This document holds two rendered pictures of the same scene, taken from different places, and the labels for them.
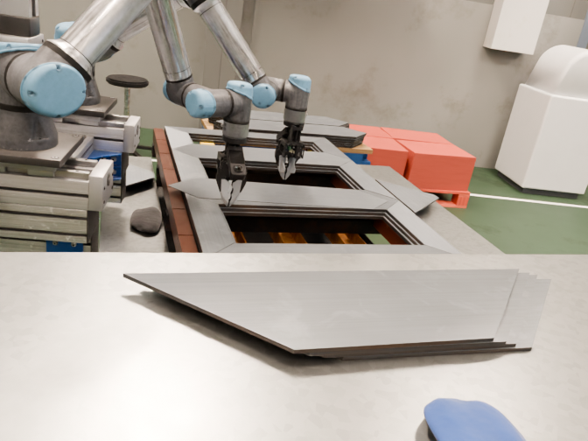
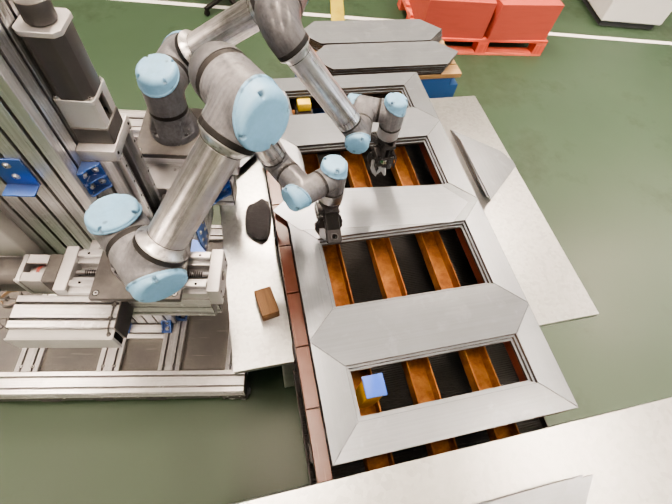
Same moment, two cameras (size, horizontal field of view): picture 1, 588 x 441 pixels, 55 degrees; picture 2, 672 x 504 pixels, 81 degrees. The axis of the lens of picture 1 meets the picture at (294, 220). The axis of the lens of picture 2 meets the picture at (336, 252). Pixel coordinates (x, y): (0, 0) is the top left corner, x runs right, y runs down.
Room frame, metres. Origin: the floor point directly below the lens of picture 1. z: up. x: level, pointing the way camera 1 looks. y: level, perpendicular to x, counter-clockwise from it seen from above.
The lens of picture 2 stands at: (0.81, 0.18, 2.00)
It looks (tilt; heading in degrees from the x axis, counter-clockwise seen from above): 59 degrees down; 359
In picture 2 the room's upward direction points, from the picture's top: 11 degrees clockwise
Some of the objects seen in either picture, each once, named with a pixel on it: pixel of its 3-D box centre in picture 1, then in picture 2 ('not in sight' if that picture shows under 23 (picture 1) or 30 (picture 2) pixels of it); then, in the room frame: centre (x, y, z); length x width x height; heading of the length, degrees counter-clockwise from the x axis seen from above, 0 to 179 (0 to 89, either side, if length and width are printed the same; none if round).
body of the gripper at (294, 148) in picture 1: (291, 139); (384, 150); (1.88, 0.05, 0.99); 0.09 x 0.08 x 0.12; 20
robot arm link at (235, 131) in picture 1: (234, 129); (330, 193); (1.57, 0.21, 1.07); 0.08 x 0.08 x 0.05
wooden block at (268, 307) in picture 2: not in sight; (266, 303); (1.34, 0.37, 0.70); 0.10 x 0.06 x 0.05; 30
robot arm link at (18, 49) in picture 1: (22, 71); (121, 227); (1.27, 0.66, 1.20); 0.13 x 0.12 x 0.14; 48
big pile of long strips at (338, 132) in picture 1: (286, 128); (378, 47); (2.78, 0.11, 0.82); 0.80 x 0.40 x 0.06; 110
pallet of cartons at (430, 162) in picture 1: (388, 163); (475, 5); (4.67, -0.73, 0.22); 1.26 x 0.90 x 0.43; 99
